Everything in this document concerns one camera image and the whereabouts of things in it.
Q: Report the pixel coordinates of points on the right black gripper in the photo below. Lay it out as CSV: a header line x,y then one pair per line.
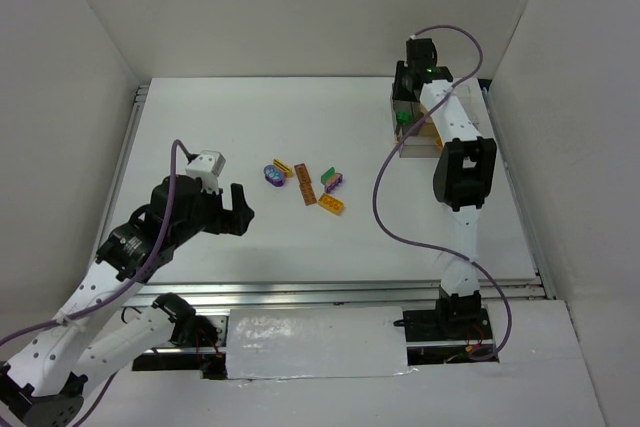
x,y
400,87

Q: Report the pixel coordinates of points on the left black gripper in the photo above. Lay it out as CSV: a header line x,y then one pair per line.
x,y
223,213

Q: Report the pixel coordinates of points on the small green lego brick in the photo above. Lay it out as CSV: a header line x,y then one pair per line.
x,y
403,117

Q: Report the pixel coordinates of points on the yellow 2x3 lego brick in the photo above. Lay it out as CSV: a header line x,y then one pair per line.
x,y
330,204

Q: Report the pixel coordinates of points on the green sloped lego brick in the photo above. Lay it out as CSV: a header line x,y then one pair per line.
x,y
327,175

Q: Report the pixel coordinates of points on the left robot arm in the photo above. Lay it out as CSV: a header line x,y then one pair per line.
x,y
47,382

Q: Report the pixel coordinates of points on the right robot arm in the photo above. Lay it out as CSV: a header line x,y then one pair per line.
x,y
462,178

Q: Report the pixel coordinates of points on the smoky grey container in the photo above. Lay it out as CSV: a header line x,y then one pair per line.
x,y
407,111

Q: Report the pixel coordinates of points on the purple paw lego brick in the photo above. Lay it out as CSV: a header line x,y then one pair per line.
x,y
274,175

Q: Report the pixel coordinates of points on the yellow striped lego brick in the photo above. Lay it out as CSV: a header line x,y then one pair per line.
x,y
287,170

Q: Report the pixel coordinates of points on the long front clear container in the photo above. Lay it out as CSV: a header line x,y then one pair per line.
x,y
417,146

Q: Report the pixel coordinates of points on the lower brown lego plate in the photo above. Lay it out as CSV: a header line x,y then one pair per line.
x,y
307,193

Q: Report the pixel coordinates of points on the brown lego plate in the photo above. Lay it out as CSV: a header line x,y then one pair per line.
x,y
302,173
307,193

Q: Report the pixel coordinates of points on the upper brown lego plate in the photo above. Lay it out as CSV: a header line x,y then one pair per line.
x,y
302,173

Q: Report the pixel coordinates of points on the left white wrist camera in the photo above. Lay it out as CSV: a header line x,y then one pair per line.
x,y
206,167

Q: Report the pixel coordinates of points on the aluminium frame rail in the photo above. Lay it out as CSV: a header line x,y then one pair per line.
x,y
227,296

